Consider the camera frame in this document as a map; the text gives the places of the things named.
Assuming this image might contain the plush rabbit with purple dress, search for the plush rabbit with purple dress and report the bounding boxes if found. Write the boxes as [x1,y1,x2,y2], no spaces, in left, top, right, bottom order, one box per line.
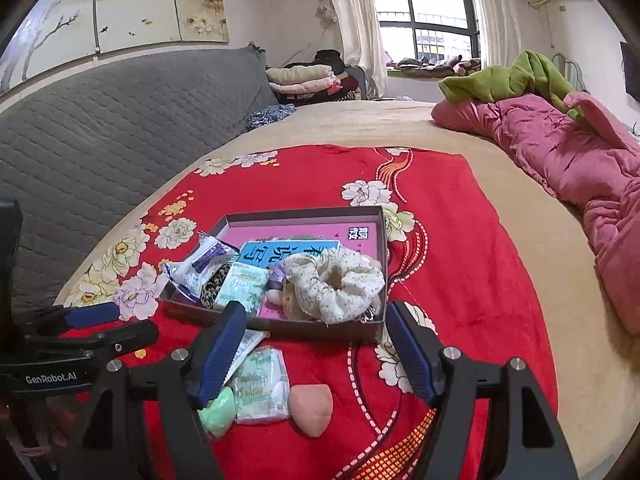
[265,265,301,318]

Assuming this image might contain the pink and blue book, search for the pink and blue book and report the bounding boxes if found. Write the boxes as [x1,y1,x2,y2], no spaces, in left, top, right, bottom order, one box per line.
[217,222,383,321]

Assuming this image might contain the mint green sponge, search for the mint green sponge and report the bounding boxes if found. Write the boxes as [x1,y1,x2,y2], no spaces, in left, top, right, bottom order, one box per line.
[197,386,237,438]

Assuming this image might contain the white and yellow packet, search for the white and yellow packet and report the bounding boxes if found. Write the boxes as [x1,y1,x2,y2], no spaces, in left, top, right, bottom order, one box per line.
[222,327,268,383]

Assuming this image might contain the white floral scrunchie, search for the white floral scrunchie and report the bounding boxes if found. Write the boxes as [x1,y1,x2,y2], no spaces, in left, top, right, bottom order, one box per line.
[283,248,387,325]

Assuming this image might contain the red floral blanket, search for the red floral blanket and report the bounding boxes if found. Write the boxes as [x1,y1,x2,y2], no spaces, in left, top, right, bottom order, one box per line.
[57,145,558,480]

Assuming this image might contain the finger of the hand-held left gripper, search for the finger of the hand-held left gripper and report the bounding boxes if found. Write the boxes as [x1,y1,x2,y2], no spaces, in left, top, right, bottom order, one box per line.
[22,320,160,361]
[15,302,122,336]

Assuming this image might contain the black framed window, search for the black framed window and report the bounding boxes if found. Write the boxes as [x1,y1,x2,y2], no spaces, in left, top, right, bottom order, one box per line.
[367,0,481,63]

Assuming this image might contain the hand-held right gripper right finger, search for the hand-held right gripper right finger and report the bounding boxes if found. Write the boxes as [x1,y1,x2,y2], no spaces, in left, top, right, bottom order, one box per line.
[385,300,581,480]

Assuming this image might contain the blue and white tissue packet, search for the blue and white tissue packet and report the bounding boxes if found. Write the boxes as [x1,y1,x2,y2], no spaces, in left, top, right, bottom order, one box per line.
[162,231,240,303]

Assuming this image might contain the grey quilted headboard cover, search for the grey quilted headboard cover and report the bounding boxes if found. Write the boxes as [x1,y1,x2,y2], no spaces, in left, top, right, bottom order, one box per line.
[0,45,278,316]

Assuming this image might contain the white curtain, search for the white curtain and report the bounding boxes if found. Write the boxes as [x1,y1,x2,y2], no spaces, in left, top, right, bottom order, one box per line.
[467,0,523,68]
[307,0,388,101]

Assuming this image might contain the brown cardboard box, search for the brown cardboard box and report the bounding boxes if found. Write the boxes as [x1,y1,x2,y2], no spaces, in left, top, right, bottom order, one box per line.
[159,205,388,343]

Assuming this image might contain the pink quilt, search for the pink quilt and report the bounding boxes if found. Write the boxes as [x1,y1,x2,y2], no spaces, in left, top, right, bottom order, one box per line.
[431,92,640,336]

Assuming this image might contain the clothes on window sill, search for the clothes on window sill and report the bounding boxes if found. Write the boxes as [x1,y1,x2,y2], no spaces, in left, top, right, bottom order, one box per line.
[386,55,482,77]

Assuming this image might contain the leopard print scrunchie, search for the leopard print scrunchie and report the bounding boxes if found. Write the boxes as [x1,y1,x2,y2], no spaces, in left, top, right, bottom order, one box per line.
[199,265,236,311]

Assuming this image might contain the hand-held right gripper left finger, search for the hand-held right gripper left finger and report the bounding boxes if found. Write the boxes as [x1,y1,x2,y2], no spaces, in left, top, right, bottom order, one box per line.
[70,300,248,480]

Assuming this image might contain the peach makeup sponge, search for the peach makeup sponge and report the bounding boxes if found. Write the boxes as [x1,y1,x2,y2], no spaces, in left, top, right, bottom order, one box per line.
[287,382,333,438]

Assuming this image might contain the green blanket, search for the green blanket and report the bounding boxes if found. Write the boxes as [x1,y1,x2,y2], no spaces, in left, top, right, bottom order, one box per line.
[439,50,593,121]

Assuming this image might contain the stack of folded clothes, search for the stack of folded clothes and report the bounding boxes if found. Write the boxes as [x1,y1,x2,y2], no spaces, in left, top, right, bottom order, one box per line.
[265,49,368,103]

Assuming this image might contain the light green towel packet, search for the light green towel packet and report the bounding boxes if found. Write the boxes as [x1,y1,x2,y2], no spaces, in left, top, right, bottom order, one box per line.
[215,264,271,317]
[232,346,292,426]

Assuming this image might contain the blue patterned cloth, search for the blue patterned cloth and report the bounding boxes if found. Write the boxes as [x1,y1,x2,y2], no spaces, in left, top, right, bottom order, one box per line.
[246,103,297,132]

